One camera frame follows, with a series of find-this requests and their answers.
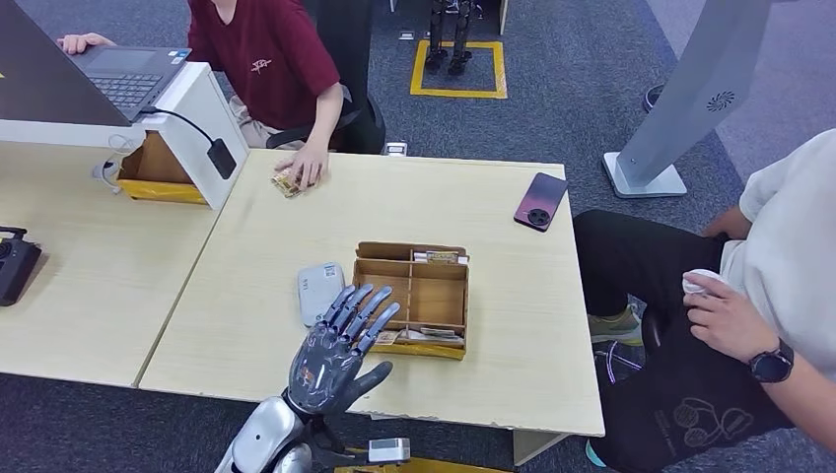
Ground purple smartphone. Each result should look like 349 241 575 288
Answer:
513 171 570 233

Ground person's right hand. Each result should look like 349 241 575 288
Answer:
56 33 112 56

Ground black adapter cable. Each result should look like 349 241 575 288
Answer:
138 105 217 146

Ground grey kiosk stand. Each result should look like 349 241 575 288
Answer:
601 0 773 200

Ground yellow floor tape square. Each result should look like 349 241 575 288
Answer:
409 39 509 101

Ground white desk riser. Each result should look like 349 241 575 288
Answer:
0 61 250 212

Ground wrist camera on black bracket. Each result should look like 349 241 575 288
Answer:
301 416 413 471

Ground key card stack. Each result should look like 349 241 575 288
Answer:
412 249 470 266

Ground cardboard box with yellow tape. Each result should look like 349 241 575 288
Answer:
115 130 209 207

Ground white table leg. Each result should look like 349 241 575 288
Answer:
512 429 571 467

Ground white card reader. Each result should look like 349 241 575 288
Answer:
297 262 347 328

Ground black power adapter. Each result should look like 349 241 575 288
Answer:
205 138 238 181

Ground coiled white cable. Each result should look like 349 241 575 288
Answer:
90 133 142 195

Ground black humanoid robot legs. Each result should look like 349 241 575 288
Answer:
423 0 475 77

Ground gold printed ID card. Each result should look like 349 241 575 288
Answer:
270 166 309 200

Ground black controller device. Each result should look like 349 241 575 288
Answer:
0 226 42 308

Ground dark shoe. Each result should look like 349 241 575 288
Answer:
641 81 667 114

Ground grey laptop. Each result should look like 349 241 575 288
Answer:
0 0 192 128

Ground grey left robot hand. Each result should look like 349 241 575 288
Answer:
286 282 401 419

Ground person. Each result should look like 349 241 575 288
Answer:
56 0 345 192
573 127 836 473

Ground small white handheld device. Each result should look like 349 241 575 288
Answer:
680 268 727 297

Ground wooden compartment organizer box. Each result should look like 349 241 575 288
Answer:
351 241 471 362

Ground pale key card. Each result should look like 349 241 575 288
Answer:
398 326 466 347

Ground black office chair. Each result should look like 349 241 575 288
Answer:
264 0 387 156

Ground black wristwatch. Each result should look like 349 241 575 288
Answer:
747 337 797 385

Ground yellow floor tape strip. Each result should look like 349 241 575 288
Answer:
333 456 511 473

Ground person's left hand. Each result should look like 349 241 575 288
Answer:
682 270 782 367
275 144 330 192

